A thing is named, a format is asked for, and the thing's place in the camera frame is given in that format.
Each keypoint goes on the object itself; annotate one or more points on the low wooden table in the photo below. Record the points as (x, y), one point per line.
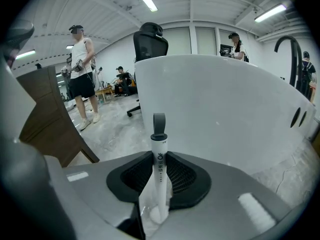
(105, 91)

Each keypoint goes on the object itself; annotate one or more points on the black curved faucet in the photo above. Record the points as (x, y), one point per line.
(293, 56)

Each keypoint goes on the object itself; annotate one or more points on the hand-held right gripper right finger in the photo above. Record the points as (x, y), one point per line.
(220, 196)

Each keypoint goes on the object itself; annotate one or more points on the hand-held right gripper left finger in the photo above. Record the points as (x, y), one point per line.
(92, 189)

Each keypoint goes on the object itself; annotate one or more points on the white bathtub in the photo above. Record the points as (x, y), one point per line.
(212, 104)

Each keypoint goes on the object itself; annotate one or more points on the black mesh office chair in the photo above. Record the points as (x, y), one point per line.
(150, 45)

